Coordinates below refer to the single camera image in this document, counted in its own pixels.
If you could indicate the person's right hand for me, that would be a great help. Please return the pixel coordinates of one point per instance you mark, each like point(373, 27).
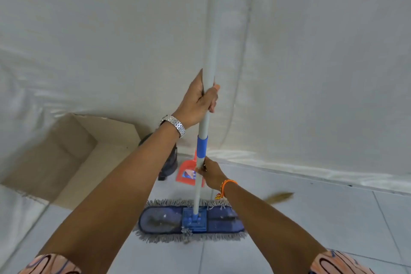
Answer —
point(212, 176)

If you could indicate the person's left hand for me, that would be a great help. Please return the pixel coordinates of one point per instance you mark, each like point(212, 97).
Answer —
point(191, 105)

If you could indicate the person's right thumb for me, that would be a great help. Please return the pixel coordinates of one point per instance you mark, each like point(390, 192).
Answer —
point(208, 161)

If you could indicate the person's left thumb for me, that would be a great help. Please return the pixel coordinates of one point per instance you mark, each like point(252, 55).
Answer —
point(198, 81)

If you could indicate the blue mop grey pole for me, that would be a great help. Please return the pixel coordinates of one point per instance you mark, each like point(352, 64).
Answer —
point(209, 42)

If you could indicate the person's left forearm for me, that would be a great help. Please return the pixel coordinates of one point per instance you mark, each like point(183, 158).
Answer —
point(118, 193)

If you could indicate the person's right forearm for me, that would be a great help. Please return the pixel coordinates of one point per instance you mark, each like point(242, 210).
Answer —
point(269, 228)

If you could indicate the red plastic dustpan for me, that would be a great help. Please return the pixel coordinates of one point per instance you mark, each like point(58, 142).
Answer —
point(186, 167)

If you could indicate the black plastic bin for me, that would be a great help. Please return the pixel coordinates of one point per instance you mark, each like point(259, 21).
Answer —
point(169, 161)

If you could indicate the silver metal wristwatch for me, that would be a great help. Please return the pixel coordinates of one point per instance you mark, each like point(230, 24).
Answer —
point(175, 125)

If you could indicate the white fabric sheet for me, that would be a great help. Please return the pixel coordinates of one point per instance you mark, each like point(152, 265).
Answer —
point(321, 58)

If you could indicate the open cardboard box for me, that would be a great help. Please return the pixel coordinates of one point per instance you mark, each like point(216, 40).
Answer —
point(64, 155)

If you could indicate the patterned pink right sleeve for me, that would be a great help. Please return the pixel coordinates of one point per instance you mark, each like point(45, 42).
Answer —
point(340, 264)

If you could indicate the patterned pink sleeve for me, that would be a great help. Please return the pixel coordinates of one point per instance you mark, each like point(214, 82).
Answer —
point(48, 265)
point(340, 264)

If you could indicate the patterned pink left sleeve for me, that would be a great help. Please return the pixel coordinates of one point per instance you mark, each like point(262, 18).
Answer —
point(48, 265)

